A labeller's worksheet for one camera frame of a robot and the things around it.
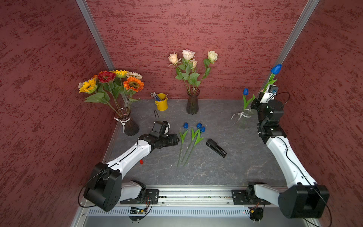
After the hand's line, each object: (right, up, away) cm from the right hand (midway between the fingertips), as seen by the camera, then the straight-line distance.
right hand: (260, 94), depth 73 cm
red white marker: (-67, -41, +13) cm, 80 cm away
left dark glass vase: (-81, -11, +16) cm, 83 cm away
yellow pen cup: (-59, -4, +39) cm, 71 cm away
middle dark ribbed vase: (-34, -2, +29) cm, 45 cm away
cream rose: (-34, +15, +19) cm, 42 cm away
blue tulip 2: (-30, -20, +29) cm, 46 cm away
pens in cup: (-63, +3, +29) cm, 69 cm away
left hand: (-47, -29, +12) cm, 57 cm away
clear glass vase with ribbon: (+1, -13, +22) cm, 26 cm away
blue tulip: (-1, +3, +15) cm, 15 cm away
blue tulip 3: (-31, -28, +23) cm, 47 cm away
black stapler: (-20, -32, +16) cm, 42 cm away
